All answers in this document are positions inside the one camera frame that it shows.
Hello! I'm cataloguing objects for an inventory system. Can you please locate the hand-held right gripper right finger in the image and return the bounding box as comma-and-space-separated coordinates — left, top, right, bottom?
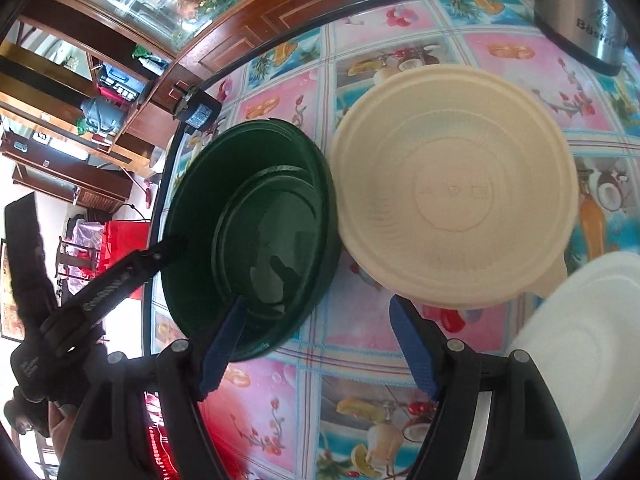
389, 295, 583, 480

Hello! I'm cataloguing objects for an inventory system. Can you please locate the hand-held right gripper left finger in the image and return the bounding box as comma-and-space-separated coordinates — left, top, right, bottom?
57, 295, 251, 480

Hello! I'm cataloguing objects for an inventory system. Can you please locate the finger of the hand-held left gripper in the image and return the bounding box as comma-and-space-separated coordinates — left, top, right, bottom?
42, 237, 190, 356

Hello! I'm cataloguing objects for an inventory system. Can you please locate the red scalloped plate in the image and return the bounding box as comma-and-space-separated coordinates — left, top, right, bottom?
144, 392, 183, 480

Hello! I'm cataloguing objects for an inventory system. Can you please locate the white bowl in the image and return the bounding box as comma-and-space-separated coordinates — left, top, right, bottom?
502, 252, 640, 480

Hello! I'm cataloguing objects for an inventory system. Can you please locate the large cream bowl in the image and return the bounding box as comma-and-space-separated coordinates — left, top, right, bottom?
330, 64, 581, 310

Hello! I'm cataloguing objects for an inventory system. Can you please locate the red paper bag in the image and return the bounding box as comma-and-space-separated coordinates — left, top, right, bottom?
97, 220, 151, 301

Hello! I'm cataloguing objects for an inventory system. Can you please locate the chair with pink cloth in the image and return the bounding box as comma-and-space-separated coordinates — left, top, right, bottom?
57, 215, 106, 281

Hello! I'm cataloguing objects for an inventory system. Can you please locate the fruit print tablecloth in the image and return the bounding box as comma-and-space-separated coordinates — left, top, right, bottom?
145, 0, 640, 480

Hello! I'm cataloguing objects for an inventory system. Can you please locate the floral glass panel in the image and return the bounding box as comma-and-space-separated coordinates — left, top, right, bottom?
50, 0, 261, 53

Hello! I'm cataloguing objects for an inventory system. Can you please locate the stainless steel kettle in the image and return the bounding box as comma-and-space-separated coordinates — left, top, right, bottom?
531, 0, 632, 77

